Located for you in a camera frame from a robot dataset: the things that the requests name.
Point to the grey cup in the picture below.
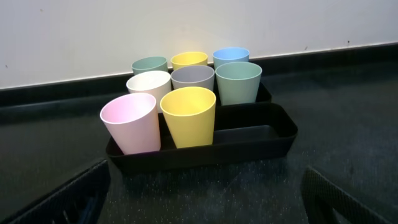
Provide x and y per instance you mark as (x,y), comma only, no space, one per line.
(192,79)

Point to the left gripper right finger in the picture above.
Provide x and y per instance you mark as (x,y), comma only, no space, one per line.
(329,205)

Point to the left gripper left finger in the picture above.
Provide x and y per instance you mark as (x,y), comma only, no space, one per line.
(62,202)

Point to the green cup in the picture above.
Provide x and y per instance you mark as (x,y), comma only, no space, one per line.
(237,87)
(149,63)

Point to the blue cup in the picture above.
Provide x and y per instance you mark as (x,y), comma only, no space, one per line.
(230,56)

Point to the white cup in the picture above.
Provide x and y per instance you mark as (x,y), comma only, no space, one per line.
(149,85)

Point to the yellow cup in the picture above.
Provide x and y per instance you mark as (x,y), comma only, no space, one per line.
(189,124)
(189,59)

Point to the pink cup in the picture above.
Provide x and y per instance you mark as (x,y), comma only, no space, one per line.
(133,127)

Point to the black tray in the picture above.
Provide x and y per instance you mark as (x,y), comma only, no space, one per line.
(248,146)

